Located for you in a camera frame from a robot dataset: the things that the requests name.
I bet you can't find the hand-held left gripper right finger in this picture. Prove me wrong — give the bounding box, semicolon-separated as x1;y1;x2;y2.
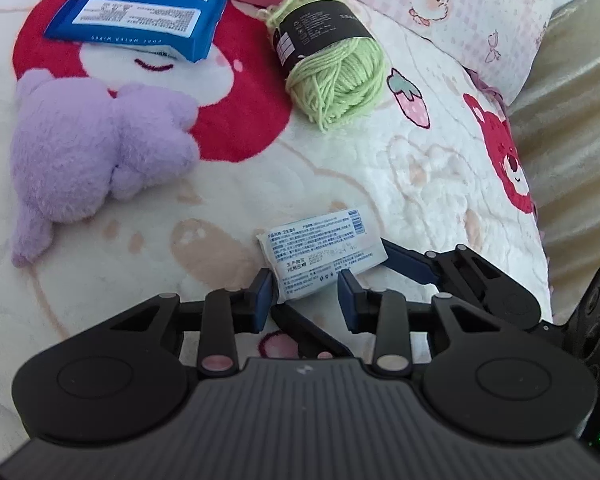
336;269;496;377

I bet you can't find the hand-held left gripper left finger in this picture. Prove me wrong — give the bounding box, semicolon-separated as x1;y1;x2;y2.
99;268;274;379

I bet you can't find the green yarn ball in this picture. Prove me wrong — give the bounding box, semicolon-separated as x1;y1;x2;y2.
264;0;387;134

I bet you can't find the blue wet wipes packet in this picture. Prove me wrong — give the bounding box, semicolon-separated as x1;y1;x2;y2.
42;0;229;64

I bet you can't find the white tissue packet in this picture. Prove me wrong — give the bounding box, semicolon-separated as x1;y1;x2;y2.
256;206;389;305

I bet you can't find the purple plush toy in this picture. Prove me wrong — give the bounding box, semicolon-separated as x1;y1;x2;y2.
10;69;201;267

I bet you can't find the pink checked pillow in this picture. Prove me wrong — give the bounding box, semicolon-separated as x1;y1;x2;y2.
340;0;555;107

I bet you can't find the beige cloth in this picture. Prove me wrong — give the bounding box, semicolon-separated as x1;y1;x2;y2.
505;0;600;327

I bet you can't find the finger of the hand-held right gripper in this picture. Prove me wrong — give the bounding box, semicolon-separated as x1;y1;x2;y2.
270;304;351;361
381;239;492;307

